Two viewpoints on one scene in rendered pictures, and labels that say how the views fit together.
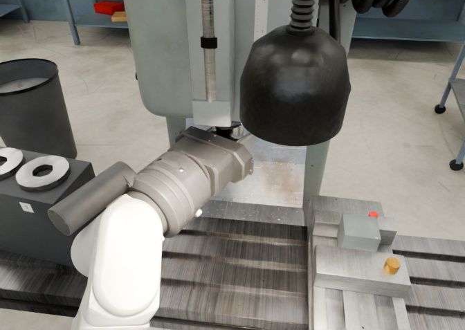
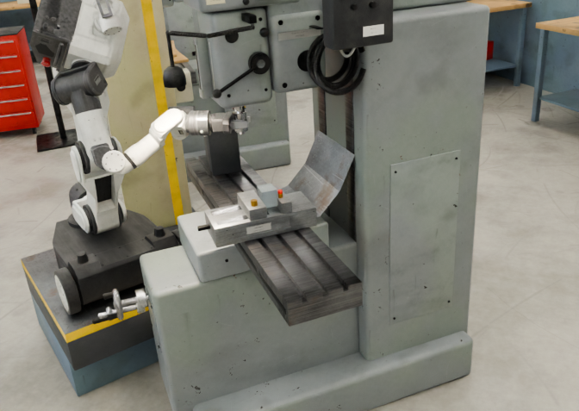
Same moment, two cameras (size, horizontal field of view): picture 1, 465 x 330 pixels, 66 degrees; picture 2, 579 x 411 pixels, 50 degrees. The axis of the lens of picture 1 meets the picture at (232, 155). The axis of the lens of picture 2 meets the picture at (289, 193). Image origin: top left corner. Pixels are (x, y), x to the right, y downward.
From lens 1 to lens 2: 2.00 m
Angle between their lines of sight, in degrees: 54
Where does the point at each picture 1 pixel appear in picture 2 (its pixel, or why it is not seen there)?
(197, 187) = (201, 121)
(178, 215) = (189, 124)
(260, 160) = (326, 179)
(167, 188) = (192, 115)
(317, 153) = (361, 194)
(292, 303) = not seen: hidden behind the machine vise
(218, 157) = (218, 118)
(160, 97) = not seen: hidden behind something
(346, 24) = (361, 101)
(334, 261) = (246, 195)
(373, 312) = (236, 216)
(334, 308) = (230, 208)
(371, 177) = not seen: outside the picture
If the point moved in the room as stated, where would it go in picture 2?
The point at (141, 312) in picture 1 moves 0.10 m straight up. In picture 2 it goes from (158, 132) to (154, 104)
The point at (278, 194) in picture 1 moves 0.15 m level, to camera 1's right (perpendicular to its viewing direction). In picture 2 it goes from (318, 202) to (339, 217)
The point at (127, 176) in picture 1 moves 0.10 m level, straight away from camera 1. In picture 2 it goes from (190, 109) to (211, 102)
